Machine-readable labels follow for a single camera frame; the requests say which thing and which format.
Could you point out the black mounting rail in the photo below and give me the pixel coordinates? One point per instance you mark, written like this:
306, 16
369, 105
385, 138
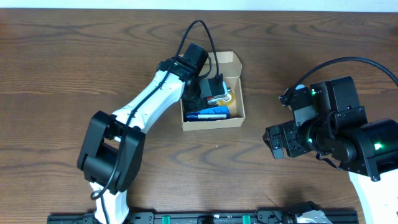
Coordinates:
306, 212

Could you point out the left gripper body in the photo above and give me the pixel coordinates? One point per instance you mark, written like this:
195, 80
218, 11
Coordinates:
195, 103

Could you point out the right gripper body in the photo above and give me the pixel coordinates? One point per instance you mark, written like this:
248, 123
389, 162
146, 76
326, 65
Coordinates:
286, 139

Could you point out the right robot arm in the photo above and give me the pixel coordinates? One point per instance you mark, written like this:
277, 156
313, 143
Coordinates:
329, 120

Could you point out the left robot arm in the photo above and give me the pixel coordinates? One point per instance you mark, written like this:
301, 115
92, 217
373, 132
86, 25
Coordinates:
112, 150

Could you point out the blue white whiteboard marker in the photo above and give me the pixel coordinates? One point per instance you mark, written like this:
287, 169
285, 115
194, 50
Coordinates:
203, 117

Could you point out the cardboard box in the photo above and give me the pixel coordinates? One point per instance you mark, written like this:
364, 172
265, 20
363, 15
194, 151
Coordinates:
231, 67

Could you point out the blue plastic block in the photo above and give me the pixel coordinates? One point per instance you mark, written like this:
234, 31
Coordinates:
213, 110

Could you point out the yellow tape roll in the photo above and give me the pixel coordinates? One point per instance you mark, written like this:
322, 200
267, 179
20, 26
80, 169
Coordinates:
227, 100

